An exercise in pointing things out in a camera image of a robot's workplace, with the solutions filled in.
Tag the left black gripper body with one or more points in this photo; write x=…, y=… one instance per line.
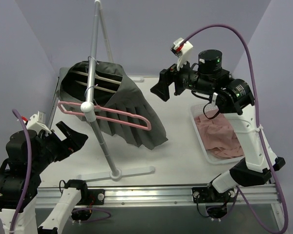
x=57, y=143

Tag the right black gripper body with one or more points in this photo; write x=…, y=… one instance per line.
x=174, y=79

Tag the pink pleated skirt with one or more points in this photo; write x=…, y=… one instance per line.
x=218, y=137

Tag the wooden multi-bar hanger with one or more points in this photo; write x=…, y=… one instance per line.
x=99, y=78

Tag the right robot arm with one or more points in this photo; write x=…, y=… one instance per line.
x=234, y=99

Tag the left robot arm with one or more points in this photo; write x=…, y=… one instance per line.
x=29, y=154

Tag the white plastic basket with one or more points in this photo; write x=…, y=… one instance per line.
x=196, y=110

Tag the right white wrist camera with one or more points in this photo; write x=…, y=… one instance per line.
x=183, y=52

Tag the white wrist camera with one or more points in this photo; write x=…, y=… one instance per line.
x=37, y=123
x=183, y=52

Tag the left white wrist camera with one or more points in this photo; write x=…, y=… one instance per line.
x=37, y=123

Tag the aluminium mounting rail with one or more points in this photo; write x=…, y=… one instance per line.
x=182, y=195

